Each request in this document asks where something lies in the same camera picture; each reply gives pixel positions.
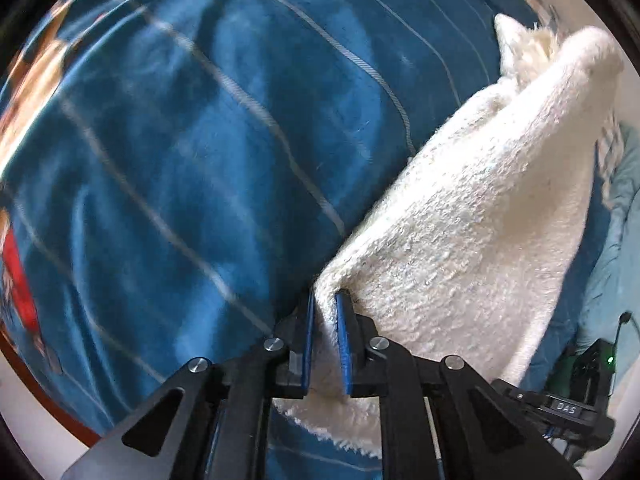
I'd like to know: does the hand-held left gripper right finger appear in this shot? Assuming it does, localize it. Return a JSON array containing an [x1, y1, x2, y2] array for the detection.
[[334, 292, 583, 480]]

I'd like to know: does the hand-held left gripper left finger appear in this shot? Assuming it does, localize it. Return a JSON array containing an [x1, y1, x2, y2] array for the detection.
[[60, 290, 317, 480]]

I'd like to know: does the white fluffy towel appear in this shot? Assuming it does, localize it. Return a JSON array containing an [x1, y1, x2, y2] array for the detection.
[[274, 12, 626, 461]]

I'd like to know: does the light blue duvet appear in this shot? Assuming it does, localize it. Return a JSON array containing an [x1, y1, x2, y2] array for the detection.
[[575, 125, 640, 356]]

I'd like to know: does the blue striped bed cover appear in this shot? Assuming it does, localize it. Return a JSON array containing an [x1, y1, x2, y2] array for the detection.
[[0, 0, 613, 480]]

